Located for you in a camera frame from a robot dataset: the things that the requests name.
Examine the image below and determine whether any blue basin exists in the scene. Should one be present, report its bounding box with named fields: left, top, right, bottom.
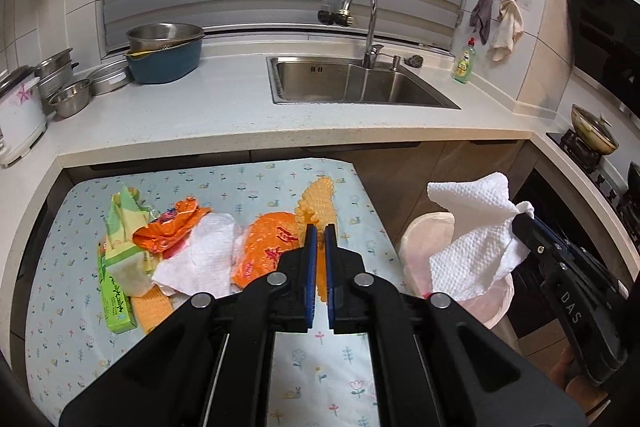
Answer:
left=125, top=36, right=206, bottom=85

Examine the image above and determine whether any beige hanging cloth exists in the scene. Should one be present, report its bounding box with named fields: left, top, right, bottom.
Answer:
left=487, top=0, right=524, bottom=62

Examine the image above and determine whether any green carton box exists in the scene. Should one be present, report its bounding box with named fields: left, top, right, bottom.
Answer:
left=97, top=242, right=138, bottom=334

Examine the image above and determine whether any orange wrapper with blue print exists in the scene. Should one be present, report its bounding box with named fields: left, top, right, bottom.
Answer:
left=132, top=198, right=213, bottom=258

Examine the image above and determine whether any floral tablecloth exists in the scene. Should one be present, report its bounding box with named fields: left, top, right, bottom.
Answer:
left=25, top=158, right=406, bottom=427

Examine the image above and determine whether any steel steamer pot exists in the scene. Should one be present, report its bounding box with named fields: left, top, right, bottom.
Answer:
left=34, top=48, right=81, bottom=100

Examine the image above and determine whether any steel faucet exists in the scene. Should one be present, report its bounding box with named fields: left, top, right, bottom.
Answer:
left=318, top=0, right=386, bottom=70

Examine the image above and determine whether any orange waffle cloth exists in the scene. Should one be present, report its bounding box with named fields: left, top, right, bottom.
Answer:
left=131, top=282, right=177, bottom=334

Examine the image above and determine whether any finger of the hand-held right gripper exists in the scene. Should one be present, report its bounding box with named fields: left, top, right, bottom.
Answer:
left=533, top=218, right=608, bottom=266
left=511, top=213, right=568, bottom=269

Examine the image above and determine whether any flat steel pan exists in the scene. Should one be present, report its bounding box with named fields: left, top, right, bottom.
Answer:
left=87, top=59, right=133, bottom=96

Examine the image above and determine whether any wok with glass lid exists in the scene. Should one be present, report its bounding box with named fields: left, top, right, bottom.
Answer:
left=571, top=104, right=621, bottom=156

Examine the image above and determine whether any yellow bubble mesh sheet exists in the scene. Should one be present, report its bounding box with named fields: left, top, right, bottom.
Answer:
left=295, top=175, right=341, bottom=305

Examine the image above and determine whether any black oven front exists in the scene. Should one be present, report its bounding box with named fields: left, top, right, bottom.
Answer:
left=509, top=167, right=623, bottom=340

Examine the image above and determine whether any green dish soap bottle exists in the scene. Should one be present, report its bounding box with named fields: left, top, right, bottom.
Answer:
left=451, top=38, right=477, bottom=84

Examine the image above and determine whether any wooden base cabinet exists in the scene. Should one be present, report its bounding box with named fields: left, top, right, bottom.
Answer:
left=350, top=141, right=532, bottom=240

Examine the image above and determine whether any bin with white bag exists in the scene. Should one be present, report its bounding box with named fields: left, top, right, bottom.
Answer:
left=398, top=209, right=523, bottom=358

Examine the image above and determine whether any person's right hand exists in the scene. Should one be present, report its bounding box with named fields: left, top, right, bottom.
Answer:
left=547, top=344, right=608, bottom=414

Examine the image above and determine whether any white paper towel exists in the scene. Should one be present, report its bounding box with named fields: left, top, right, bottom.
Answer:
left=426, top=172, right=536, bottom=303
left=151, top=212, right=238, bottom=299

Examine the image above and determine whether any steel colander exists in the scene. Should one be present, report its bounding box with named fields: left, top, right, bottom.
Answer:
left=125, top=23, right=205, bottom=55

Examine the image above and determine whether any black range hood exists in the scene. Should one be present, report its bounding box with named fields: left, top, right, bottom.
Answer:
left=567, top=0, right=640, bottom=114

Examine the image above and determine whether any steel bowl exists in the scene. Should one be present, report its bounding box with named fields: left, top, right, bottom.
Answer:
left=48, top=78, right=93, bottom=118

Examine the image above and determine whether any steel sink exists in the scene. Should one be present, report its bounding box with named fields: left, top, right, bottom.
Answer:
left=266, top=55, right=461, bottom=110

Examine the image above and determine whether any grey hanging cloth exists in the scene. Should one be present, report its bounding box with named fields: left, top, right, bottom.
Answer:
left=469, top=0, right=495, bottom=45

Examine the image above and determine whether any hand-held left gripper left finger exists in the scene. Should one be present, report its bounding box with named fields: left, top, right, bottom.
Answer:
left=59, top=223, right=320, bottom=427

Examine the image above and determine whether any white rice cooker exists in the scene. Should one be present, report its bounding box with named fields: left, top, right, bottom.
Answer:
left=0, top=66, right=48, bottom=168

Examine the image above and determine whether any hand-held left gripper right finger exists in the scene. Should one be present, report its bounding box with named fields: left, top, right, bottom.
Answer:
left=324, top=223, right=587, bottom=427

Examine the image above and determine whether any yellow green wrapper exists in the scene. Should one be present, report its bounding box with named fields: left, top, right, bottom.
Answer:
left=104, top=185, right=156, bottom=298

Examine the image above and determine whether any black gas stove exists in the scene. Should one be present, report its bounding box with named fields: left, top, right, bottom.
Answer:
left=546, top=127, right=640, bottom=238

